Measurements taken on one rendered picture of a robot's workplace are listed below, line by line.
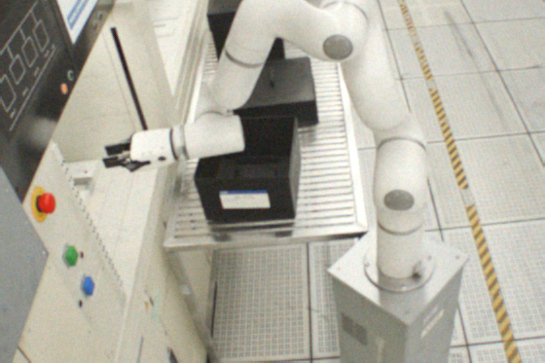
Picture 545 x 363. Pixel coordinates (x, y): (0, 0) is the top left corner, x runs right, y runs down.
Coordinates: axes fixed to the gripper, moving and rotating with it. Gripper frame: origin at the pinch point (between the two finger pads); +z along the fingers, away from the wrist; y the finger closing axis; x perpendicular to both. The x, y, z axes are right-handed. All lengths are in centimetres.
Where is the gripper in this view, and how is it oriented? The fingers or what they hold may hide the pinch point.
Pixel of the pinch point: (112, 155)
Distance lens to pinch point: 146.7
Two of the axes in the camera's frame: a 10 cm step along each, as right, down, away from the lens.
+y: -1.1, -6.3, 7.6
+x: -1.3, -7.5, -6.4
